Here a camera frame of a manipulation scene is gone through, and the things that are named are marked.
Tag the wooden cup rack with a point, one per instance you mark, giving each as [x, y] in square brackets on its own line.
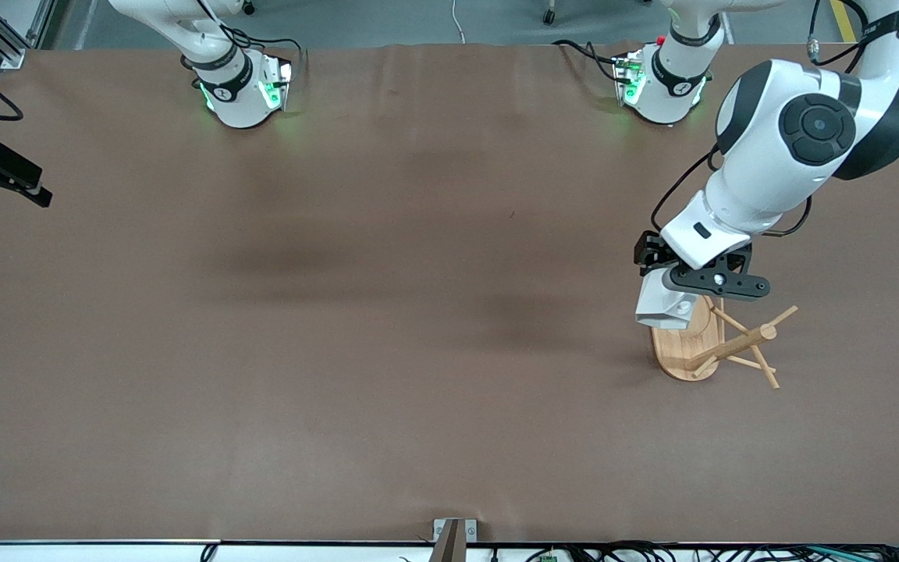
[684, 351]

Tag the white faceted cup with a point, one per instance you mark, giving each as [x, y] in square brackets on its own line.
[660, 300]

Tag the brown table cover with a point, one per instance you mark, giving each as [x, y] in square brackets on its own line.
[418, 390]

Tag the aluminium frame beam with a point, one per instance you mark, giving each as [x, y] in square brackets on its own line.
[50, 23]

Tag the black chair caster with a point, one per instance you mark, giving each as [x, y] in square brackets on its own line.
[549, 16]

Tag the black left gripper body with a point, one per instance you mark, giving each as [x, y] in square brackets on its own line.
[650, 251]

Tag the yellow floor tape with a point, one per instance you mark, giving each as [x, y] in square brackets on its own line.
[843, 22]

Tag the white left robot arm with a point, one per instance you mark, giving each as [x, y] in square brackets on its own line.
[769, 156]

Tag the grey metal mount bracket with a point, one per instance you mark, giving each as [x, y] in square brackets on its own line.
[442, 531]

